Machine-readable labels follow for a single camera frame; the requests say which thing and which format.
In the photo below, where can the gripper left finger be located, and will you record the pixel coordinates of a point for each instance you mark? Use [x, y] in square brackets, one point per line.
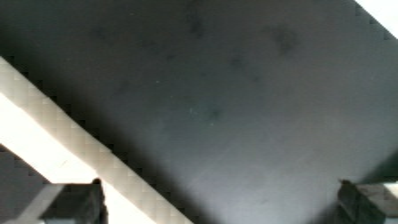
[77, 207]

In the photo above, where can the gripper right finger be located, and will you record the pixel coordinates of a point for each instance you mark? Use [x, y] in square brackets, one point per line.
[368, 203]

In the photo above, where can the white front barrier rail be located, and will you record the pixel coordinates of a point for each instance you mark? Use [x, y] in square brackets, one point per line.
[72, 159]

